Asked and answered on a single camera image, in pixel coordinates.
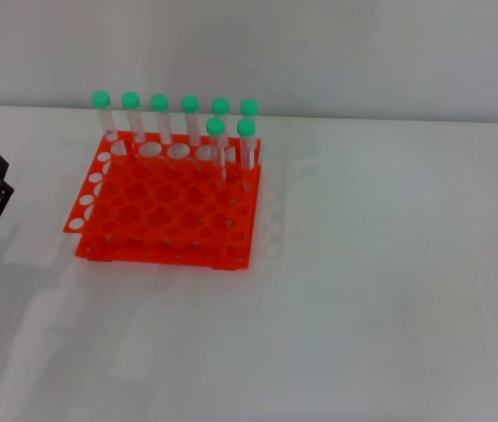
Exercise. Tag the clear test tube green cap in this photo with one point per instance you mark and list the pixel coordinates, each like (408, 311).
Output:
(246, 127)
(220, 106)
(159, 102)
(249, 108)
(130, 100)
(215, 126)
(190, 104)
(101, 99)

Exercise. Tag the orange plastic test tube rack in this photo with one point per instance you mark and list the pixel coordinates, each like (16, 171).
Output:
(165, 206)

